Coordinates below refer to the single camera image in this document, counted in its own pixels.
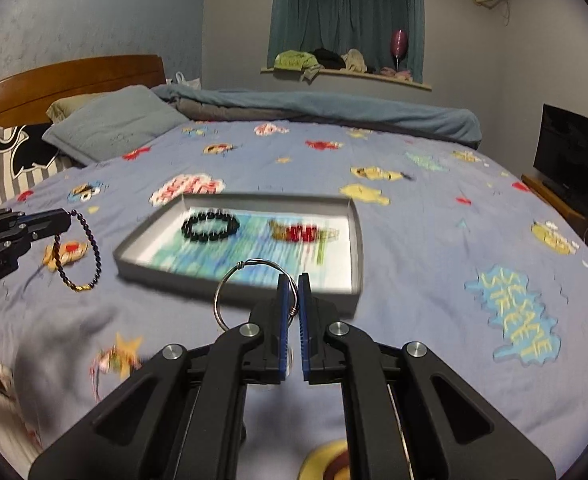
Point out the beige garment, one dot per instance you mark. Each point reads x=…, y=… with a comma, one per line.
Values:
x=355, y=60

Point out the wooden headboard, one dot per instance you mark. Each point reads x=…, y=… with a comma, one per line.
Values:
x=74, y=77

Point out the black television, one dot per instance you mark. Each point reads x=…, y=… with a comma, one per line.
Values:
x=573, y=155

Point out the pink balloon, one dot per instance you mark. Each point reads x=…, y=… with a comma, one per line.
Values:
x=398, y=44

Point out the air conditioner pipe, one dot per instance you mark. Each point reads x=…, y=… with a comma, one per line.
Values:
x=488, y=1

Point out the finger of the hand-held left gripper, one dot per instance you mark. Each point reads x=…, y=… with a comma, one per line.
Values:
x=49, y=229
x=44, y=217

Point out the teal curtain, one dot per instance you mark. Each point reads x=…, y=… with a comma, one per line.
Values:
x=344, y=15

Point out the blue duvet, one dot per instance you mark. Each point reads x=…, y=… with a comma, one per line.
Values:
x=353, y=110

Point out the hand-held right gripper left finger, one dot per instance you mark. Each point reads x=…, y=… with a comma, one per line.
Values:
x=283, y=294

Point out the pink cloth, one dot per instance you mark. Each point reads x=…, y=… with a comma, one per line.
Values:
x=396, y=74

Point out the wooden television stand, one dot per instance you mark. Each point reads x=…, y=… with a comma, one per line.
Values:
x=548, y=197

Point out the black garment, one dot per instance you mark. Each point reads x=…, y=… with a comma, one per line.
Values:
x=330, y=57

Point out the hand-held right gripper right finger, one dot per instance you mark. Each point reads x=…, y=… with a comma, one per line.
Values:
x=303, y=294

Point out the window sill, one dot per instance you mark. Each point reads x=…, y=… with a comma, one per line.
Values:
x=363, y=78

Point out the beige pillow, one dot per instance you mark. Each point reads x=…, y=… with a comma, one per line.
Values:
x=71, y=106

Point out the grey jewelry tray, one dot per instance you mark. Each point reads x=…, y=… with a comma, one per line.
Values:
x=139, y=254

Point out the blue-grey pillow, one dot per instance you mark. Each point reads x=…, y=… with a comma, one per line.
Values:
x=109, y=127

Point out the white plastic bag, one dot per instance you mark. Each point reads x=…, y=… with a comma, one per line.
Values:
x=186, y=80

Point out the green garment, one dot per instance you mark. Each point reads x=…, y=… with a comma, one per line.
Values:
x=296, y=61

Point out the striped black and white pillow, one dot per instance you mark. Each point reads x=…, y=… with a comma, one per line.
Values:
x=9, y=170

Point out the blue printed bed sheet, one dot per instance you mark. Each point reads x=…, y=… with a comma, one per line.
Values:
x=423, y=285

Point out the grey blanket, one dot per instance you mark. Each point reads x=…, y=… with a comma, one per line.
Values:
x=224, y=110

